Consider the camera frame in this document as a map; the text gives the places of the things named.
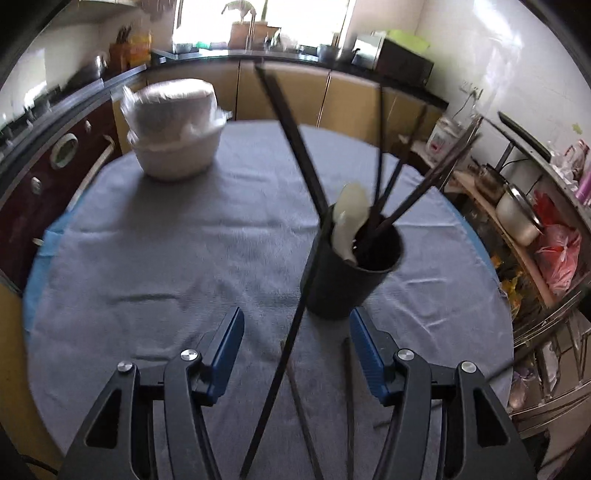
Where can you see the plastic-wrapped bowl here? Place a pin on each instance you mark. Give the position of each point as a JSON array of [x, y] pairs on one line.
[[171, 106]]

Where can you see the wooden knife block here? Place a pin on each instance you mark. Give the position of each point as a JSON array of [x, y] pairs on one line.
[[120, 50]]

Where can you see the white wall socket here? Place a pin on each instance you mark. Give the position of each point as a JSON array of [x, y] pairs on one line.
[[472, 91]]

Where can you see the black utensil holder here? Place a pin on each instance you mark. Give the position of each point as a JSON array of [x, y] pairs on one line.
[[337, 290]]

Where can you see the kitchen window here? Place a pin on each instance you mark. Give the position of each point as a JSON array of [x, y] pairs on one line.
[[300, 23]]

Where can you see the wooden cutting board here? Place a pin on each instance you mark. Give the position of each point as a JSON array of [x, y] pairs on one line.
[[265, 37]]

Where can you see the grey tablecloth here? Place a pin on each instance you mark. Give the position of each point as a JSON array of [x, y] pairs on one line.
[[207, 240]]

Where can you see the yellow package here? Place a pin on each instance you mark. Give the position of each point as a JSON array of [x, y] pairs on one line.
[[141, 50]]

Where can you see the green plastic item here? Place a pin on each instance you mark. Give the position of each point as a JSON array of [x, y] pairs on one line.
[[408, 39]]

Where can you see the dark wooden chopstick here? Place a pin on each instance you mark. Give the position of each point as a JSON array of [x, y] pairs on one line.
[[450, 151], [381, 147], [295, 138], [302, 415], [438, 175], [286, 360], [348, 406], [401, 161]]

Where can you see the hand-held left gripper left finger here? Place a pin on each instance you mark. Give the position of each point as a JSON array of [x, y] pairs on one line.
[[228, 350]]

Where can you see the yellow plastic bag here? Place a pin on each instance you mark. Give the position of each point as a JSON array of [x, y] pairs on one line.
[[510, 295]]

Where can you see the steel kettle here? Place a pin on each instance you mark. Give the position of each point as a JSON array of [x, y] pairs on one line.
[[487, 182]]

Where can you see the yellow base cabinet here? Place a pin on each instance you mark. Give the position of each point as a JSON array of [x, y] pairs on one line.
[[14, 346]]

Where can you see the white ceramic bowl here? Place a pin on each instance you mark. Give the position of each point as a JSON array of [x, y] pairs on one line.
[[175, 157]]

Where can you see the black microwave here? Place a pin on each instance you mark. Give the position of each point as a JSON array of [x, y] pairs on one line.
[[401, 62]]

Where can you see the steel cooking pot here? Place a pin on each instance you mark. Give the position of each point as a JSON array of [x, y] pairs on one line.
[[328, 53]]

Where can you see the steel faucet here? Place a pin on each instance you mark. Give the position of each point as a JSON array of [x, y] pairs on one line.
[[251, 27]]

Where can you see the metal storage rack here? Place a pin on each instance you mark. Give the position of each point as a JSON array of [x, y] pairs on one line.
[[554, 323]]

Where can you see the white rice cooker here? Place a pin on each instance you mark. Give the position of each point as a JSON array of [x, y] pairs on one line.
[[441, 143]]

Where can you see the dark red oven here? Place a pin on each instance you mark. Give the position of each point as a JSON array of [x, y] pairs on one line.
[[27, 207]]

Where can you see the blue table cover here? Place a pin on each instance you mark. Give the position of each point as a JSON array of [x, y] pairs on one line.
[[48, 242]]

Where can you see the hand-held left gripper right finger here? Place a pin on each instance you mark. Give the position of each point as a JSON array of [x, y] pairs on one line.
[[369, 355]]

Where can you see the black gas stove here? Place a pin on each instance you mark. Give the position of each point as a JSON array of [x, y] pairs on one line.
[[41, 106]]

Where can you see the red plastic bag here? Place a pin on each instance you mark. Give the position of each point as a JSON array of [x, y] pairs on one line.
[[558, 254]]

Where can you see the row of yellow base cabinets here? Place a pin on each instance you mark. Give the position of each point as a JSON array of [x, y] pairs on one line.
[[286, 97]]

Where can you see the pink thermos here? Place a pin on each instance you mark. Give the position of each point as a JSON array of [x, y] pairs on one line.
[[584, 187]]

